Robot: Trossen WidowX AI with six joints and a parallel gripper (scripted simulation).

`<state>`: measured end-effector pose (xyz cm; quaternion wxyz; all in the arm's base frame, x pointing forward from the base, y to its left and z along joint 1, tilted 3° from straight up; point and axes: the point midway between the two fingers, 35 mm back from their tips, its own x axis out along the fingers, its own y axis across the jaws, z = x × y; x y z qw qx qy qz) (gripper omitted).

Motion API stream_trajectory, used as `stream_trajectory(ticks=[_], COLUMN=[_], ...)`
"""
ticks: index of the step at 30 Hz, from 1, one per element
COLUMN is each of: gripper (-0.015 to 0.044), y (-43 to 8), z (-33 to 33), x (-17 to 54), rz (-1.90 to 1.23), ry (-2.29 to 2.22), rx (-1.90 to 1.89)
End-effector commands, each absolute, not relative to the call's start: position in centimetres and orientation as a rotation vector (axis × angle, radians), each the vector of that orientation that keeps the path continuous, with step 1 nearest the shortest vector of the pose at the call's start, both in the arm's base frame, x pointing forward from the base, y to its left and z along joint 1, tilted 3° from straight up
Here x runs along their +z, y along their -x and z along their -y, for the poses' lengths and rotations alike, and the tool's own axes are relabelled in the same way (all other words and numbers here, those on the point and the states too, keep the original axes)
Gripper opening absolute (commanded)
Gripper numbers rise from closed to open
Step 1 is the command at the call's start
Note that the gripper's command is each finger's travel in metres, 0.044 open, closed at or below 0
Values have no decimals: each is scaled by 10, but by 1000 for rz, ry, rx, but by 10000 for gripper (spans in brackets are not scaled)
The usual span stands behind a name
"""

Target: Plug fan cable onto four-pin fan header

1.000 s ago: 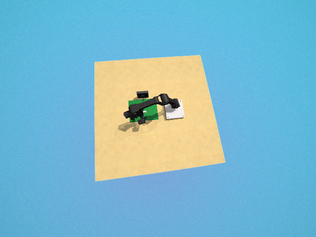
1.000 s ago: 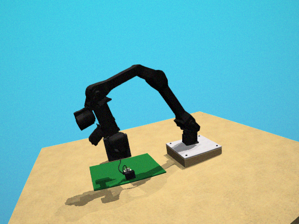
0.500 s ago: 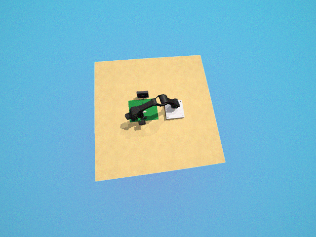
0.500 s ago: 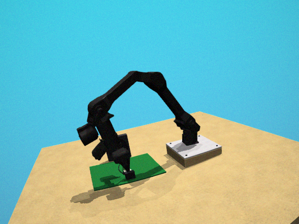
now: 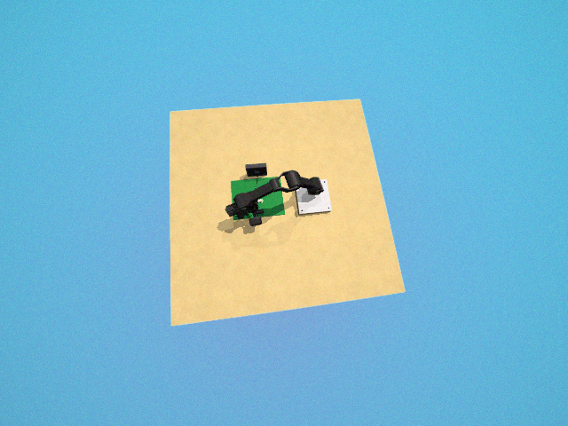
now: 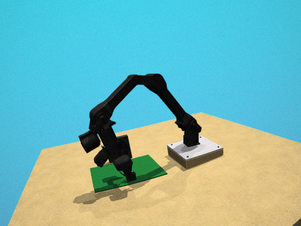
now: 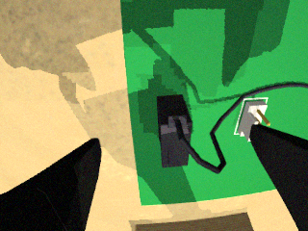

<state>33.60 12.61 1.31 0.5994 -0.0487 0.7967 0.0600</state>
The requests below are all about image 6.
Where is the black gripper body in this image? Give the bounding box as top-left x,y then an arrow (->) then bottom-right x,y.
103,138 -> 133,171

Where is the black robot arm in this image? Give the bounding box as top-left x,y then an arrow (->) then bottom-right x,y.
79,73 -> 202,167

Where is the green circuit board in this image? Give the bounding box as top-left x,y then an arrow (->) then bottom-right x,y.
90,155 -> 168,193

